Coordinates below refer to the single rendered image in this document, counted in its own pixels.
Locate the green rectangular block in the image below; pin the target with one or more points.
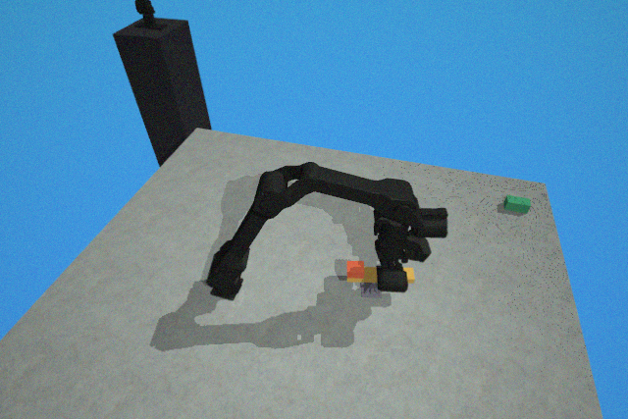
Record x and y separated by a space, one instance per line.
517 204

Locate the yellow bar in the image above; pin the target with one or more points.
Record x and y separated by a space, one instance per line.
357 273

